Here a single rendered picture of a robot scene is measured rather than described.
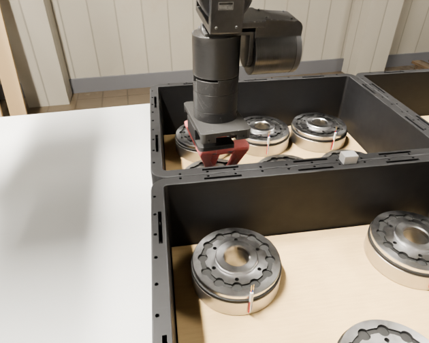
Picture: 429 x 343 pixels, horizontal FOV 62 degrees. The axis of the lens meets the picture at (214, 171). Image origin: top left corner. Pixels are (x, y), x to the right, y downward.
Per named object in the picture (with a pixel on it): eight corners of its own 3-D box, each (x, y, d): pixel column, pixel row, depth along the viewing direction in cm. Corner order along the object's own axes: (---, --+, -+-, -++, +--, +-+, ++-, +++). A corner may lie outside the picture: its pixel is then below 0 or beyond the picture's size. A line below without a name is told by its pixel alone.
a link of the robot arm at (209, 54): (187, 18, 42) (196, 29, 38) (243, 16, 44) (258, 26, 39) (189, 75, 46) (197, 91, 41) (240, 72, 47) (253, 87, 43)
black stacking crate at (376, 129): (161, 248, 49) (152, 182, 42) (156, 140, 73) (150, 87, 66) (425, 218, 53) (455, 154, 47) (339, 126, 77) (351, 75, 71)
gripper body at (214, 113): (226, 109, 53) (228, 59, 49) (250, 141, 45) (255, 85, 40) (183, 113, 51) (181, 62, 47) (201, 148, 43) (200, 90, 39)
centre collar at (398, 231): (404, 254, 41) (405, 250, 41) (386, 224, 45) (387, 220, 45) (445, 253, 41) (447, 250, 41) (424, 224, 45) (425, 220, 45)
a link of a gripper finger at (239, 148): (231, 164, 55) (233, 108, 50) (246, 191, 49) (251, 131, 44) (188, 170, 54) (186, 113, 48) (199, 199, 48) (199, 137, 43)
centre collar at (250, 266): (220, 280, 38) (220, 276, 38) (210, 247, 42) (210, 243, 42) (263, 271, 39) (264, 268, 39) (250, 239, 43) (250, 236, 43)
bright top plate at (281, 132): (239, 145, 62) (239, 142, 62) (231, 119, 70) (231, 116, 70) (295, 142, 63) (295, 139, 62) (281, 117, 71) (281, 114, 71)
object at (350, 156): (343, 165, 44) (345, 156, 43) (338, 158, 45) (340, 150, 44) (357, 163, 44) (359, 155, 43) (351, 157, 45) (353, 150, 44)
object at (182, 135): (180, 153, 60) (180, 150, 60) (172, 125, 68) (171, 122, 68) (237, 145, 62) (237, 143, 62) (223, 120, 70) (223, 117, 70)
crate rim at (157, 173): (152, 194, 43) (150, 178, 41) (150, 96, 67) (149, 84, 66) (451, 166, 48) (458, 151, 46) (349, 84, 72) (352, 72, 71)
